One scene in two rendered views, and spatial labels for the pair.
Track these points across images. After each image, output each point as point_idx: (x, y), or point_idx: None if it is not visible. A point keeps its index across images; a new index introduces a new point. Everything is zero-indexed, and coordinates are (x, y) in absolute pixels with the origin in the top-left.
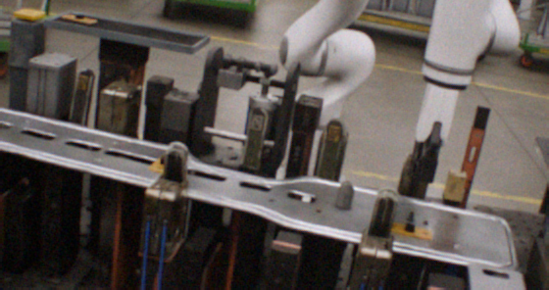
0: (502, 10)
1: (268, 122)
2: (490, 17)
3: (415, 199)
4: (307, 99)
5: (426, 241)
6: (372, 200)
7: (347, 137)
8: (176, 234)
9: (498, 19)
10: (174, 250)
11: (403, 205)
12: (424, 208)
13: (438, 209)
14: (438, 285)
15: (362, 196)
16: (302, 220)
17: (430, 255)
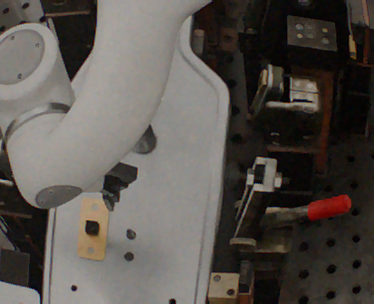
0: (35, 144)
1: (264, 4)
2: (10, 126)
3: (208, 245)
4: (309, 28)
5: (72, 250)
6: (181, 181)
7: (300, 111)
8: (62, 4)
9: (14, 141)
10: (63, 13)
11: (183, 228)
12: (187, 260)
13: (192, 280)
14: (4, 258)
15: (190, 166)
16: (76, 97)
17: (45, 251)
